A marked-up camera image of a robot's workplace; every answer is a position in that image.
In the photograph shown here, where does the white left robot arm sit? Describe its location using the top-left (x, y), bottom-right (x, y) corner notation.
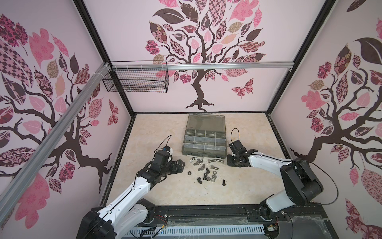
top-left (76, 146), bottom-right (185, 239)

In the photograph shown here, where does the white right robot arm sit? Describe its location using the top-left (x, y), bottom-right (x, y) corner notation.
top-left (227, 140), bottom-right (323, 220)

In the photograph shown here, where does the silver wing nut pair left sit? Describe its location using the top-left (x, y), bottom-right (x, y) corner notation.
top-left (194, 160), bottom-right (202, 166)

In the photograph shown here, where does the green transparent organizer box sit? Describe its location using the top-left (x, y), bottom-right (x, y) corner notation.
top-left (182, 114), bottom-right (227, 159)

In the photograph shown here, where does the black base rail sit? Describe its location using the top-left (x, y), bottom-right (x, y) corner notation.
top-left (89, 204), bottom-right (329, 223)

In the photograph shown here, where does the white slotted cable duct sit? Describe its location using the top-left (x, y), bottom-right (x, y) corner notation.
top-left (124, 225), bottom-right (265, 239)

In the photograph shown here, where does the black wire mesh basket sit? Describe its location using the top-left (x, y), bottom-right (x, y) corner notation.
top-left (102, 60), bottom-right (170, 93)

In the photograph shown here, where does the aluminium rail back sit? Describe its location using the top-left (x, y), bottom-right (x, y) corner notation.
top-left (112, 62), bottom-right (294, 70)

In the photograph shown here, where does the aluminium rail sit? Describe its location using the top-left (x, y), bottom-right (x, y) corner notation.
top-left (1, 62), bottom-right (110, 223)
top-left (112, 62), bottom-right (294, 70)

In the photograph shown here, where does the aluminium rail left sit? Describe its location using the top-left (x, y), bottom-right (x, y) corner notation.
top-left (1, 62), bottom-right (110, 223)

